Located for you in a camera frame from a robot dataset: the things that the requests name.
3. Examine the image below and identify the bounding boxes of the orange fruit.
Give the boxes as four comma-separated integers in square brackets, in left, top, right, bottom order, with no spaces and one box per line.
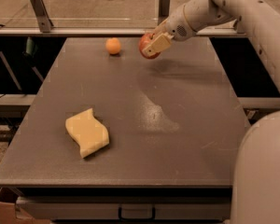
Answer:
[105,37,121,55]

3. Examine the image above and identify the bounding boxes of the grey drawer with handle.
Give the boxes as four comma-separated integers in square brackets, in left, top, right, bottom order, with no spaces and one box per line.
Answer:
[16,197,231,222]

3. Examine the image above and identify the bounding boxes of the yellow wavy sponge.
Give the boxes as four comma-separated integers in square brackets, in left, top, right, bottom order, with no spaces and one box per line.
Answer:
[65,108,109,159]

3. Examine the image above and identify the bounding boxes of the red apple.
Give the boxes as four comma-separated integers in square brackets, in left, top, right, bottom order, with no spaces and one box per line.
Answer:
[138,34,160,59]

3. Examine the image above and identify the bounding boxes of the left metal bracket post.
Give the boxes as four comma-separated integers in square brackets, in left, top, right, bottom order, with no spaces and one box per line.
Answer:
[30,0,53,33]

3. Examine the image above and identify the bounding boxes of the middle metal bracket post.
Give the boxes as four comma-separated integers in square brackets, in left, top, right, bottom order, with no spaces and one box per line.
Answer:
[158,0,171,24]

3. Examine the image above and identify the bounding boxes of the cardboard box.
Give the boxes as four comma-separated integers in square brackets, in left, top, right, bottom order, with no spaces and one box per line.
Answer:
[0,188,50,224]

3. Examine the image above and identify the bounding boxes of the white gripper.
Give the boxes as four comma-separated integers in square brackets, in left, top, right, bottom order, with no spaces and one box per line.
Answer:
[144,5,196,56]

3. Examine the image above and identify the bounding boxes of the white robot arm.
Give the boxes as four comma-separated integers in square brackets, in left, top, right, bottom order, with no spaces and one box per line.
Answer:
[139,0,280,224]

